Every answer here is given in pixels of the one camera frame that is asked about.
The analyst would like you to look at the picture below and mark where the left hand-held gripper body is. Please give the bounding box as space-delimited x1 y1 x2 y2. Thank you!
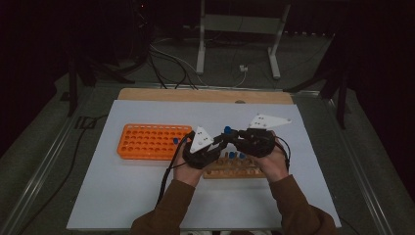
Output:
181 126 226 170

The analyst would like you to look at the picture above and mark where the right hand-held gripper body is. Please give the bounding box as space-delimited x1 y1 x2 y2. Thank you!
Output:
238 113 293 159

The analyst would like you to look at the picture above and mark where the wooden tube rack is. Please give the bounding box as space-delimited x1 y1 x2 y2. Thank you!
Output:
203 150 268 180

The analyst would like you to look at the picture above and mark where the orange plastic tube rack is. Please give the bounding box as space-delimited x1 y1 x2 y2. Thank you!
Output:
116 122 194 162

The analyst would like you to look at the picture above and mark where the person's right hand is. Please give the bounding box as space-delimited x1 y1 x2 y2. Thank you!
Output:
254 143 291 184

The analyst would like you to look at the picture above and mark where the person's left hand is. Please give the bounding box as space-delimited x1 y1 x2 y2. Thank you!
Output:
172 153 214 188

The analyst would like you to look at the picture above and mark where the white table mat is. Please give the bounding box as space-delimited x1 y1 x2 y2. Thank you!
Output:
66 99 343 232

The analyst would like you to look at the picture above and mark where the black tripod stand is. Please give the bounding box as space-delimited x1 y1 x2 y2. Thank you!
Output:
60 48 136 118
283 42 351 130

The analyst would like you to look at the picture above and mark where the white metal stand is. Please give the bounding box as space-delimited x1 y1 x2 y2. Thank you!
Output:
195 0 292 80

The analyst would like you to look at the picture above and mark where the right hand-held gripper cable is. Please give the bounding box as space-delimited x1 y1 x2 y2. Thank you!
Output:
275 135 293 172

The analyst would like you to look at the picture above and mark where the hand-held gripper cable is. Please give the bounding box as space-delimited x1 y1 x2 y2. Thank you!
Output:
275 135 293 172
156 130 196 208

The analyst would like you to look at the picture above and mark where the left hand-held gripper cable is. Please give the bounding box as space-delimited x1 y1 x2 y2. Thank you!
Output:
156 130 196 208

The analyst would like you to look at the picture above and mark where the metal floor rail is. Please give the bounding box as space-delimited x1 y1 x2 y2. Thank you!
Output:
322 94 397 235
0 86 96 235

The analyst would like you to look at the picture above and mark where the black floor cable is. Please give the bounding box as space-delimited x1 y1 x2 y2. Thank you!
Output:
16 114 111 235

